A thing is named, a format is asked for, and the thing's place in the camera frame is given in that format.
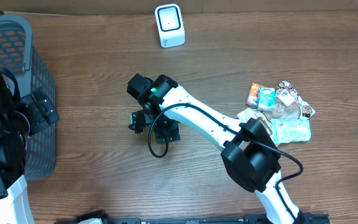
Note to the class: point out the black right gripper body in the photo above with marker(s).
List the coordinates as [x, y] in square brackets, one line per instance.
[169, 130]

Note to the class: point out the orange tissue pack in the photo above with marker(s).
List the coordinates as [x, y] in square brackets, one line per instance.
[252, 99]

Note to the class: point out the teal tissue pack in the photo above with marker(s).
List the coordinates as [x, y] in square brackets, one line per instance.
[266, 99]

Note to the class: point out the light teal wipes pack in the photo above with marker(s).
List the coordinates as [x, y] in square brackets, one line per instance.
[291, 130]

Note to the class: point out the brown snack pouch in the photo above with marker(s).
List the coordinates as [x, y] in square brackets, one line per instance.
[288, 105]

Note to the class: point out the green lid jar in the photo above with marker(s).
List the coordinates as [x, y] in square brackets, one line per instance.
[138, 123]

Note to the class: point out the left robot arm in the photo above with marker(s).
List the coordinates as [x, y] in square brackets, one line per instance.
[21, 117]

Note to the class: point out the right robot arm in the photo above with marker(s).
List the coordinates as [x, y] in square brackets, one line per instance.
[250, 157]

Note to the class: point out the white barcode scanner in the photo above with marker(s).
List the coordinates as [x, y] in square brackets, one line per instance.
[170, 26]

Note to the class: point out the grey plastic basket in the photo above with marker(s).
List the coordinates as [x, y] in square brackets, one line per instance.
[19, 55]

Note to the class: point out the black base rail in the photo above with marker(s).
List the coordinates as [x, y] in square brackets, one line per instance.
[100, 216]

